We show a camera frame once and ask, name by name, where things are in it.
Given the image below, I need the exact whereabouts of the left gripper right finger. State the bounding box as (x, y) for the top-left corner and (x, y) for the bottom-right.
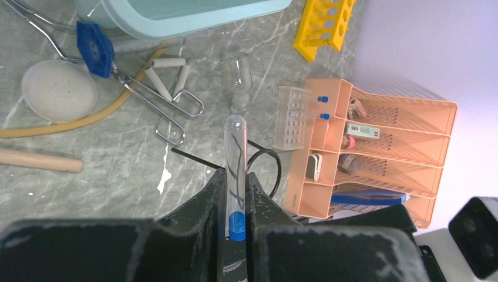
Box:
(247, 173), (429, 281)

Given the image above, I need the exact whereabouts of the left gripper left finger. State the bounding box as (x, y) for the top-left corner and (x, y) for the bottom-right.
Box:
(1, 170), (227, 281)

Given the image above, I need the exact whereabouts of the black wire ring stand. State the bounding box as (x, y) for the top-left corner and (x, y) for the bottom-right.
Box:
(171, 139), (282, 199)

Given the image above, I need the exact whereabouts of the yellow test tube rack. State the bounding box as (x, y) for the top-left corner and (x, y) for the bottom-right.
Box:
(292, 0), (356, 62)

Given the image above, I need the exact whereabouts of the white stapler in organizer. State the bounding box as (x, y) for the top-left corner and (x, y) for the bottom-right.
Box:
(305, 153), (323, 182)

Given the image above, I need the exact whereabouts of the blue binder folder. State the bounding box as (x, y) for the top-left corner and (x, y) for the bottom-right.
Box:
(331, 194), (410, 206)

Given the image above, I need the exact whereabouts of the orange mesh file organizer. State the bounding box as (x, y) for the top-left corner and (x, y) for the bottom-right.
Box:
(283, 78), (457, 229)

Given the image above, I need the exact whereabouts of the clear acrylic tube rack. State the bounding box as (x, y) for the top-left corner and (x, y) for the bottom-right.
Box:
(272, 86), (311, 151)

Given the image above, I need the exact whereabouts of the amber rubber tubing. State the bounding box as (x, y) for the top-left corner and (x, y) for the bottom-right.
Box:
(0, 36), (184, 140)

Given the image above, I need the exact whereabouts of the white chalk stick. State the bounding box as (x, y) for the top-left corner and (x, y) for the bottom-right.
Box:
(144, 67), (173, 102)
(173, 64), (191, 100)
(150, 58), (186, 68)

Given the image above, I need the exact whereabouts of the clear glass jar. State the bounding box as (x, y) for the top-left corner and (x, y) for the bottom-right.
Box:
(222, 52), (253, 116)

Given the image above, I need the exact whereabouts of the wooden dowel rod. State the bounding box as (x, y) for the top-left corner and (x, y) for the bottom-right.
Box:
(1, 149), (83, 173)

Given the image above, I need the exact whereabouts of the white round watch glass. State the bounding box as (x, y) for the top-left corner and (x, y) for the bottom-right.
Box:
(21, 59), (97, 124)

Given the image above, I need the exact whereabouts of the graduated cylinder blue base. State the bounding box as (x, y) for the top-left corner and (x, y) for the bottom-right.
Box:
(76, 21), (187, 78)

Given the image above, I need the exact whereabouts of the mint green plastic bin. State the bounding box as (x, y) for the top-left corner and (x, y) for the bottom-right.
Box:
(74, 0), (290, 41)

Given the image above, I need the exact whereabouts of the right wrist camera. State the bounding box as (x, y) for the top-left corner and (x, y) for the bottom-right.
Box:
(448, 197), (497, 280)

